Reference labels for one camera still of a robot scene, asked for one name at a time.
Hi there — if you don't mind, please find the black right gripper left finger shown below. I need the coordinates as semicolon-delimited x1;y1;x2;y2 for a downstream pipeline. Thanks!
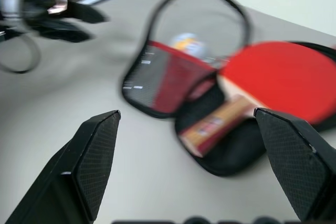
5;110;122;224

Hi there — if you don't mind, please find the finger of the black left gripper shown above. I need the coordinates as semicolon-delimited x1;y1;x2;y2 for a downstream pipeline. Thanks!
39;23;96;43
66;0;109;24

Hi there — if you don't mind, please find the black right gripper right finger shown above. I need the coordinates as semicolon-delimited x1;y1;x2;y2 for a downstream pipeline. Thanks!
253;107;336;222

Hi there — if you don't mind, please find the red table tennis paddle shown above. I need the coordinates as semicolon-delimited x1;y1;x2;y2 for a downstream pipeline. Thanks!
180;40;336;158

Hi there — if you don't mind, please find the black zip paddle case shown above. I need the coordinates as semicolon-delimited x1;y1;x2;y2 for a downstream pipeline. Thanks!
121;0;336;178

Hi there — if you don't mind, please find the white orange table tennis ball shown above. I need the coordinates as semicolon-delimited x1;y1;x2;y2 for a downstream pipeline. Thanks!
170;33;208;57

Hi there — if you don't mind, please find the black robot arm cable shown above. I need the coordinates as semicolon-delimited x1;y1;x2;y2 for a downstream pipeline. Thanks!
0;31;42;74

